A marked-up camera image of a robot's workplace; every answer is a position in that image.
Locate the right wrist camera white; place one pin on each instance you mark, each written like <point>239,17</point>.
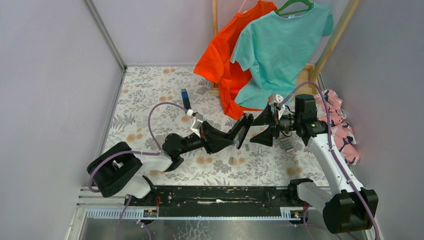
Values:
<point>275,101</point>

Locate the floral table mat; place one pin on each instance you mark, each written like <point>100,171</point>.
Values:
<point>149,108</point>

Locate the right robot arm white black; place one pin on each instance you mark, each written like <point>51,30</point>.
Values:
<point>349,206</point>

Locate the orange t-shirt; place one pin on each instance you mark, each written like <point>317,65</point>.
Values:
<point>215,66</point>

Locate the pink patterned cloth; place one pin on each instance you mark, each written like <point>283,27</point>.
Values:
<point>329,102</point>

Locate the wooden clothes rack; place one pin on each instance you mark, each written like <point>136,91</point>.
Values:
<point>312,71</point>

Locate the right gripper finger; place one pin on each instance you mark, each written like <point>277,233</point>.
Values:
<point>265,118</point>
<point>266,137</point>

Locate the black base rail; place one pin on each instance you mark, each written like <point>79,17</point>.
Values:
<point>221,202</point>

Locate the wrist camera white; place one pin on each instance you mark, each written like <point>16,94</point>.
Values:
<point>197,121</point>
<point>275,101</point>

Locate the teal t-shirt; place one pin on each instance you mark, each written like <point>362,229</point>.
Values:
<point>275,49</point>

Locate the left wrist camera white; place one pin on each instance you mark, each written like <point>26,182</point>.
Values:
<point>197,121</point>

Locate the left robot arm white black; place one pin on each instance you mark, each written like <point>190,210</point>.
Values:
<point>118,170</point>

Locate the pink clothes hanger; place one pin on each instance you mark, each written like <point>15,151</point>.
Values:
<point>246,5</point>

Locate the small black stapler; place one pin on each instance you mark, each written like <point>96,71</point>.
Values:
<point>241,128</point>

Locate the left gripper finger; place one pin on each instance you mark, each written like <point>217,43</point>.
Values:
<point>218,144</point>
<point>213,133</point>

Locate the green clothes hanger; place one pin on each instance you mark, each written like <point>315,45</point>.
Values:
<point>294,8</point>

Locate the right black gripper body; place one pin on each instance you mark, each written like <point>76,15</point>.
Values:
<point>287,122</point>

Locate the blue stapler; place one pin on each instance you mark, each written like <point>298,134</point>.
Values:
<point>185,99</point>

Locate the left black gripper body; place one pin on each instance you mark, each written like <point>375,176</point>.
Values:
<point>203,132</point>

